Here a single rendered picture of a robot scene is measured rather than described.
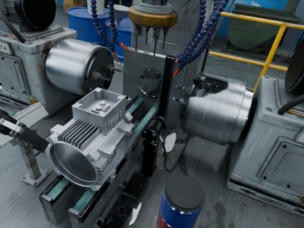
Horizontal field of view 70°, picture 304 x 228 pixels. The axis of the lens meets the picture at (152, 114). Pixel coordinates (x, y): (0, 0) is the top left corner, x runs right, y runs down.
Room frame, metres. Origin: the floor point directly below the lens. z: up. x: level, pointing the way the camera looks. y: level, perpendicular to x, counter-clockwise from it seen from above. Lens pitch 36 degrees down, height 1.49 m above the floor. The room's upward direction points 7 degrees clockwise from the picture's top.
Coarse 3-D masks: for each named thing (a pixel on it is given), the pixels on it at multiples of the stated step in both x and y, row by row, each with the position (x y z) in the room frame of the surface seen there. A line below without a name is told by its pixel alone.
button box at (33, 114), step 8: (32, 104) 0.56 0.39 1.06; (40, 104) 0.55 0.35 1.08; (24, 112) 0.50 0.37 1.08; (32, 112) 0.51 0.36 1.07; (40, 112) 0.53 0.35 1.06; (24, 120) 0.48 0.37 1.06; (32, 120) 0.49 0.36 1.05; (0, 136) 0.40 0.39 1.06; (8, 136) 0.42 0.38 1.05; (0, 144) 0.39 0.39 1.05
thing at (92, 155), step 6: (126, 114) 0.53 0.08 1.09; (126, 120) 0.52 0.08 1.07; (48, 138) 0.40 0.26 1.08; (54, 138) 0.40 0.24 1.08; (90, 150) 0.37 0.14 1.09; (96, 150) 0.37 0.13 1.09; (90, 156) 0.35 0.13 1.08; (96, 156) 0.36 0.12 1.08; (60, 174) 0.39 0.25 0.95; (96, 186) 0.36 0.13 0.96
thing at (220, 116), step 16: (208, 80) 0.69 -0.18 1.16; (224, 80) 0.70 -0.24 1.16; (192, 96) 0.64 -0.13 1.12; (208, 96) 0.63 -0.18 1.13; (224, 96) 0.63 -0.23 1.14; (240, 96) 0.62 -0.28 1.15; (192, 112) 0.61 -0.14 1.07; (208, 112) 0.60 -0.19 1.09; (224, 112) 0.59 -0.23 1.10; (240, 112) 0.59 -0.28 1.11; (192, 128) 0.61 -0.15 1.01; (208, 128) 0.58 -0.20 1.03; (224, 128) 0.57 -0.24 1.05; (240, 128) 0.57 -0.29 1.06; (224, 144) 0.58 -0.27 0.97
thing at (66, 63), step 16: (64, 48) 0.85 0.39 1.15; (80, 48) 0.85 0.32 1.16; (96, 48) 0.86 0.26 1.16; (48, 64) 0.83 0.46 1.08; (64, 64) 0.80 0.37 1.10; (80, 64) 0.78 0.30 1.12; (96, 64) 0.84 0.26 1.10; (112, 64) 0.97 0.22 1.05; (64, 80) 0.78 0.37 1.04; (80, 80) 0.75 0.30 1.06; (96, 80) 0.83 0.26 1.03; (80, 96) 0.78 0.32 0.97
